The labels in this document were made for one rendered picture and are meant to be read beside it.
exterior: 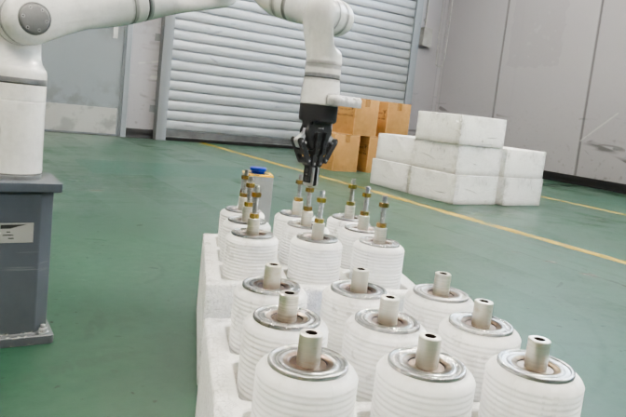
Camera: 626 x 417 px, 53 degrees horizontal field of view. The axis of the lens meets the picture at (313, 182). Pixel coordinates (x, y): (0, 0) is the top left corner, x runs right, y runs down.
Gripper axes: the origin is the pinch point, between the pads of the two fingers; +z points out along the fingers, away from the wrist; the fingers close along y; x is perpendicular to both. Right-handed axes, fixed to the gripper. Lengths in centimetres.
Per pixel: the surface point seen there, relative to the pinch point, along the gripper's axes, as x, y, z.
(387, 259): 20.5, 2.1, 11.8
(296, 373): 43, 57, 9
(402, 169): -123, -268, 22
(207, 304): 1.7, 27.2, 20.7
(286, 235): -1.0, 4.6, 11.9
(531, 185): -53, -315, 23
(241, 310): 23.0, 42.6, 12.2
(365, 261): 17.2, 4.1, 12.7
